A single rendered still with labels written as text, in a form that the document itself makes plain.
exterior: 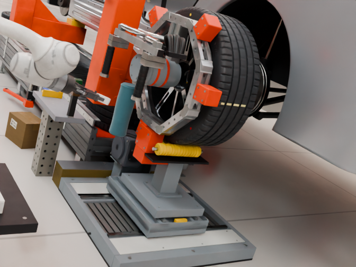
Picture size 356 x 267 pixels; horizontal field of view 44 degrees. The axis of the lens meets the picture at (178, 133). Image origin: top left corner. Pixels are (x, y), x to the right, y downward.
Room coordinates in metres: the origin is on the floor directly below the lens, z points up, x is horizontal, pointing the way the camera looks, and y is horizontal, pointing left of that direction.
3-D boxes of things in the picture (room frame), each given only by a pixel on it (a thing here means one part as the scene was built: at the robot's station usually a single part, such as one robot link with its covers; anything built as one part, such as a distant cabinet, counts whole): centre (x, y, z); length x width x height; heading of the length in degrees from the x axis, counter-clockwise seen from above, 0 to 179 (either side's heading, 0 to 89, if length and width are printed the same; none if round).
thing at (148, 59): (1.82, 0.19, 0.93); 0.09 x 0.05 x 0.05; 128
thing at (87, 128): (3.50, 1.22, 0.28); 2.47 x 0.09 x 0.22; 38
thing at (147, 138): (2.10, 0.10, 0.48); 0.16 x 0.12 x 0.17; 128
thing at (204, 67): (2.08, 0.13, 0.85); 0.54 x 0.07 x 0.54; 38
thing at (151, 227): (2.20, 0.01, 0.13); 0.50 x 0.36 x 0.10; 38
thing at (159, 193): (2.18, -0.01, 0.32); 0.40 x 0.30 x 0.28; 38
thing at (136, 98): (1.80, 0.21, 0.83); 0.04 x 0.04 x 0.16
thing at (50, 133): (2.43, 0.72, 0.21); 0.10 x 0.10 x 0.42; 38
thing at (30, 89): (3.39, 1.22, 0.30); 0.09 x 0.05 x 0.50; 38
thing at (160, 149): (2.05, -0.03, 0.51); 0.29 x 0.06 x 0.06; 128
